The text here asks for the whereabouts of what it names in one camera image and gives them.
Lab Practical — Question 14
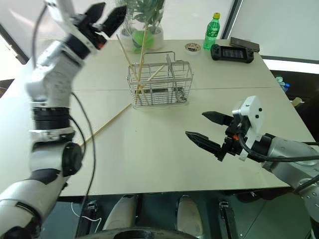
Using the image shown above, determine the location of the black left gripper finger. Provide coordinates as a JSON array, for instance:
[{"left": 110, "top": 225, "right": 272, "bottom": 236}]
[
  {"left": 101, "top": 5, "right": 128, "bottom": 38},
  {"left": 83, "top": 2, "right": 107, "bottom": 25}
]

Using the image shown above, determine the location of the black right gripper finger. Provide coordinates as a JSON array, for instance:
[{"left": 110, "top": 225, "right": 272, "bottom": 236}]
[
  {"left": 201, "top": 111, "right": 235, "bottom": 126},
  {"left": 184, "top": 130, "right": 223, "bottom": 157}
]

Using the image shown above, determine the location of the green bottle with yellow cap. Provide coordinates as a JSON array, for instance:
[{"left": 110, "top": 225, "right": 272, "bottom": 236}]
[{"left": 203, "top": 12, "right": 222, "bottom": 51}]

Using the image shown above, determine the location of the white rounded shape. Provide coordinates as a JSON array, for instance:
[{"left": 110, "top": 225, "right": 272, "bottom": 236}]
[
  {"left": 102, "top": 195, "right": 138, "bottom": 231},
  {"left": 176, "top": 195, "right": 204, "bottom": 234}
]

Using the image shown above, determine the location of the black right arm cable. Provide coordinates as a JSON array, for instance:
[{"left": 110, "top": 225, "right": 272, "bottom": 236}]
[{"left": 236, "top": 130, "right": 319, "bottom": 164}]

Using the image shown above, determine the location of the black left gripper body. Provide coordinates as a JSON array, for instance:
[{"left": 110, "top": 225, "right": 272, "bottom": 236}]
[{"left": 72, "top": 14, "right": 108, "bottom": 50}]

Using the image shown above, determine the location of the thin white floor cable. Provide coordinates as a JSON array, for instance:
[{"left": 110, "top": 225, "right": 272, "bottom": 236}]
[{"left": 71, "top": 202, "right": 102, "bottom": 223}]

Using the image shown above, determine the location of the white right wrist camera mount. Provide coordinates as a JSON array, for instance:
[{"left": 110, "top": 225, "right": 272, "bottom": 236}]
[{"left": 231, "top": 95, "right": 264, "bottom": 161}]

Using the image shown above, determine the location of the green plant in white pot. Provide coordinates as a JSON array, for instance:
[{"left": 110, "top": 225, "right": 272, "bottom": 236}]
[{"left": 123, "top": 0, "right": 165, "bottom": 50}]

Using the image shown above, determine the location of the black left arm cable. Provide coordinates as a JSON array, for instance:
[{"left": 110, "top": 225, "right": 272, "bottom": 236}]
[{"left": 31, "top": 3, "right": 97, "bottom": 207}]

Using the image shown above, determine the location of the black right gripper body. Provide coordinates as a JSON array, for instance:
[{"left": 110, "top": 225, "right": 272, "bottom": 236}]
[{"left": 216, "top": 116, "right": 250, "bottom": 162}]

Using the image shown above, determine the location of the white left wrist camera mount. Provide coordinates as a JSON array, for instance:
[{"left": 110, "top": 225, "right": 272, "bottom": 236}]
[{"left": 44, "top": 0, "right": 78, "bottom": 33}]

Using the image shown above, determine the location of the metal wire basket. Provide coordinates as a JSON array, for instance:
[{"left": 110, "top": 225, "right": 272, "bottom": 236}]
[{"left": 127, "top": 51, "right": 195, "bottom": 110}]

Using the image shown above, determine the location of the round white tin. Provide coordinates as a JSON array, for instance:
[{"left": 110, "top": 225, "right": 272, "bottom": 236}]
[{"left": 184, "top": 42, "right": 201, "bottom": 55}]

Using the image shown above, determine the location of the dark brown flat box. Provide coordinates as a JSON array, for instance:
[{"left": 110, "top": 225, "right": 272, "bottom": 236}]
[{"left": 230, "top": 36, "right": 261, "bottom": 53}]

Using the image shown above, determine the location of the black table leg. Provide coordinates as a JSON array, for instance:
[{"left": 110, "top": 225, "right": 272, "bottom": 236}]
[
  {"left": 218, "top": 201, "right": 236, "bottom": 239},
  {"left": 86, "top": 201, "right": 98, "bottom": 226}
]

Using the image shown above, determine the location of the green round object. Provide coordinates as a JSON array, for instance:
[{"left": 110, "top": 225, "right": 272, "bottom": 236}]
[{"left": 131, "top": 29, "right": 154, "bottom": 53}]

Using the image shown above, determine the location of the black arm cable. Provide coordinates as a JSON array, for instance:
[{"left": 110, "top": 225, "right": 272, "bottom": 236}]
[
  {"left": 236, "top": 130, "right": 319, "bottom": 164},
  {"left": 31, "top": 3, "right": 97, "bottom": 207}
]

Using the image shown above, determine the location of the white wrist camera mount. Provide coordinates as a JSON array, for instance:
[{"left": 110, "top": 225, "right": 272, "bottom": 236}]
[
  {"left": 44, "top": 0, "right": 78, "bottom": 33},
  {"left": 231, "top": 95, "right": 264, "bottom": 161}
]

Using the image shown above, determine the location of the wooden chopstick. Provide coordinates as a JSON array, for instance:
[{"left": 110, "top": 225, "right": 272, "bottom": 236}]
[
  {"left": 77, "top": 104, "right": 133, "bottom": 146},
  {"left": 135, "top": 26, "right": 149, "bottom": 100},
  {"left": 116, "top": 34, "right": 151, "bottom": 106},
  {"left": 148, "top": 65, "right": 165, "bottom": 81}
]

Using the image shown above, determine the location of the clear bottle with blue cap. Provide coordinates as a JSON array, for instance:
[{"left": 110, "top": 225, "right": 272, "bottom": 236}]
[{"left": 275, "top": 76, "right": 292, "bottom": 94}]

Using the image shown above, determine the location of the black handheld game console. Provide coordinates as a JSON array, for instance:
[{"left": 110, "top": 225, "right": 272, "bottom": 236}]
[{"left": 210, "top": 43, "right": 255, "bottom": 64}]

